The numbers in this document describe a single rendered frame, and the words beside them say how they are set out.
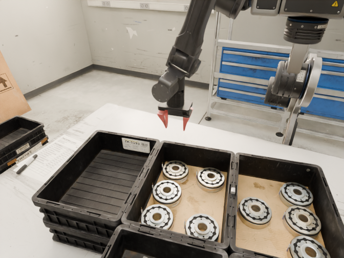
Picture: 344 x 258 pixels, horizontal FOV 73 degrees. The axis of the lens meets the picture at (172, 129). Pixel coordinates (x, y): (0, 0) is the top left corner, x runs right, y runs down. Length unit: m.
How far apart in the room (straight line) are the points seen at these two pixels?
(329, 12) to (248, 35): 2.43
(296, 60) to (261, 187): 0.50
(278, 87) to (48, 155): 1.17
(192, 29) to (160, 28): 3.15
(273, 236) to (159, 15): 3.32
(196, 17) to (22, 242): 0.94
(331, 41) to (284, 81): 2.38
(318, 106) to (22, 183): 2.49
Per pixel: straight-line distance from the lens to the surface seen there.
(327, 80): 2.61
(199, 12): 0.59
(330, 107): 2.72
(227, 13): 0.84
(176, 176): 0.90
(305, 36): 1.00
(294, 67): 1.03
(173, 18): 3.64
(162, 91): 0.63
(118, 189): 0.92
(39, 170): 1.32
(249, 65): 2.55
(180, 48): 0.64
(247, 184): 0.96
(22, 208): 1.18
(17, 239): 1.09
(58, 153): 1.39
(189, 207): 0.85
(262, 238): 0.83
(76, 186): 0.98
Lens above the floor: 1.50
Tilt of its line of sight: 34 degrees down
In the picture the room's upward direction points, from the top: straight up
